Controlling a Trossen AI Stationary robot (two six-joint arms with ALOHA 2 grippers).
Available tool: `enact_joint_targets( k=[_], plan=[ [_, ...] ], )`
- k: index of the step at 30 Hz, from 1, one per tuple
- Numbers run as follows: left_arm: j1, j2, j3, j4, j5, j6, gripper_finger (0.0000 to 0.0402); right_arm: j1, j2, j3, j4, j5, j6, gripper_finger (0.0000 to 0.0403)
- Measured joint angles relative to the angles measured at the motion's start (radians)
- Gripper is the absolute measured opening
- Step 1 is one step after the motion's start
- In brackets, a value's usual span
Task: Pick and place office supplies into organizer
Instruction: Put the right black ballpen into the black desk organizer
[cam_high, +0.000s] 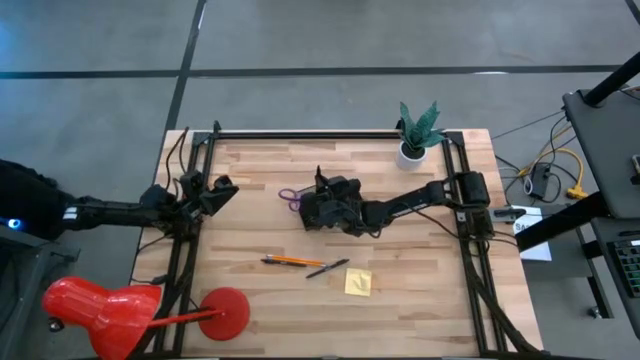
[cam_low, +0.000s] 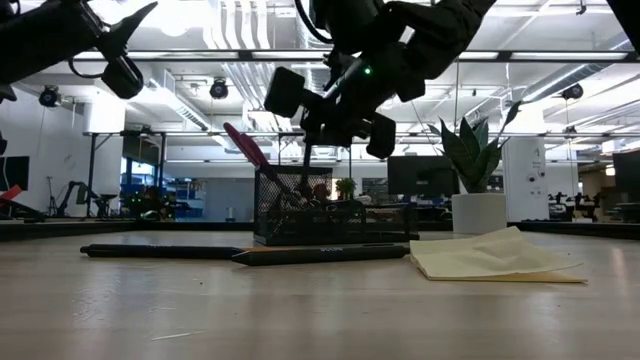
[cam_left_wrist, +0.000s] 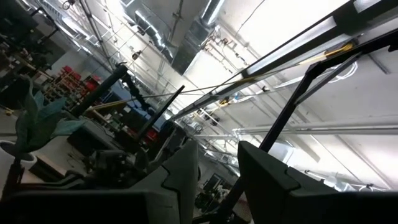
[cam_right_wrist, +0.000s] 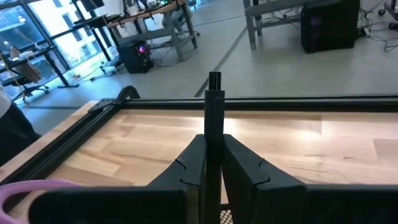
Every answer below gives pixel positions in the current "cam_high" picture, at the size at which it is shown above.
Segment black stand pole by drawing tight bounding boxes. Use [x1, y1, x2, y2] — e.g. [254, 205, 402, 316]
[583, 52, 640, 109]

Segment black power adapter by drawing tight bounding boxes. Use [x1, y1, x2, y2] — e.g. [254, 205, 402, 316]
[523, 163, 552, 202]

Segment black desk leg beam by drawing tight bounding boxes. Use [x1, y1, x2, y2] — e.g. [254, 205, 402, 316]
[514, 191, 612, 253]

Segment orange pencil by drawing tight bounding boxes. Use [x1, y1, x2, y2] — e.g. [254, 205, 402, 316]
[265, 253, 327, 268]

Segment black floor cable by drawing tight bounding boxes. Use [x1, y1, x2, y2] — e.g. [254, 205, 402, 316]
[489, 109, 576, 206]

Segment black bulky object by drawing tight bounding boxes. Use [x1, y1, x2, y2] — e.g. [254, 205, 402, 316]
[0, 158, 69, 241]

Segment purple handled scissors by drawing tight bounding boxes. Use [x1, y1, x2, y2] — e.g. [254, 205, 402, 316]
[277, 187, 303, 213]

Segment green plant in white pot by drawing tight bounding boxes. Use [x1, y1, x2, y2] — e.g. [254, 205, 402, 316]
[396, 100, 447, 171]

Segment yellow sticky note pad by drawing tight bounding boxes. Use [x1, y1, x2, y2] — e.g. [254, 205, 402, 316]
[343, 267, 374, 298]

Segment dark grey desk panel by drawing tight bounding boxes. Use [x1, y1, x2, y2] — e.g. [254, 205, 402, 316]
[562, 88, 640, 221]

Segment white paper sheet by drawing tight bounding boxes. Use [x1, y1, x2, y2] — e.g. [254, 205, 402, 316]
[510, 203, 554, 263]

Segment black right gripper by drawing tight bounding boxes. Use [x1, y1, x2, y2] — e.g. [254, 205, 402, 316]
[313, 165, 374, 237]

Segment grey metal stand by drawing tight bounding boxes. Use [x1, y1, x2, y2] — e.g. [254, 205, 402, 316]
[0, 224, 81, 360]

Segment black braided cable bundle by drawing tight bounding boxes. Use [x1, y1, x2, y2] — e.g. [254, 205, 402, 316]
[130, 224, 201, 359]
[462, 238, 544, 358]

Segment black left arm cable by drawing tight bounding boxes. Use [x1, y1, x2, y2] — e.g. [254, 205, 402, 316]
[163, 126, 192, 194]

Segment grey black mounting bracket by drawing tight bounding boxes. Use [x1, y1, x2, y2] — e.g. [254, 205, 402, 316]
[492, 206, 527, 225]

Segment black aluminium rig frame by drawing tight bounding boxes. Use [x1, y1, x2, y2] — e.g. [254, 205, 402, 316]
[130, 119, 544, 359]

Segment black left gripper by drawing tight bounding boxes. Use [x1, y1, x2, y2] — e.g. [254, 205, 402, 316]
[177, 169, 240, 225]

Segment yellow extension cable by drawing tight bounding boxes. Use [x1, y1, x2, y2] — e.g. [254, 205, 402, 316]
[517, 147, 589, 201]

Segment laptop with backlit keyboard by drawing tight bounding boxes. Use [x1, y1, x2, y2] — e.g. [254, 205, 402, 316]
[589, 217, 640, 341]

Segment red desk lamp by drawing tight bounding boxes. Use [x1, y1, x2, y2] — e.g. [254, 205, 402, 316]
[41, 276, 251, 360]

